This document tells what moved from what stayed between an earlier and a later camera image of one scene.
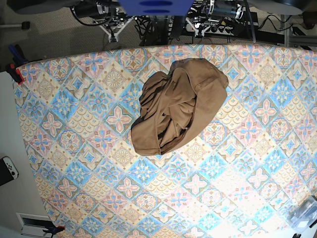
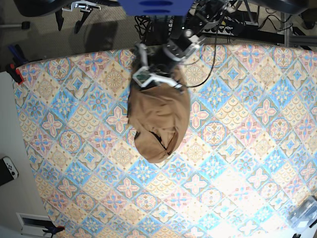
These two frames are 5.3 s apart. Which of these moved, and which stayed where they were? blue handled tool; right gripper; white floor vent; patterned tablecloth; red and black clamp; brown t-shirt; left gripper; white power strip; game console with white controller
Moved: brown t-shirt; right gripper; left gripper
Stayed: red and black clamp; blue handled tool; patterned tablecloth; white floor vent; white power strip; game console with white controller
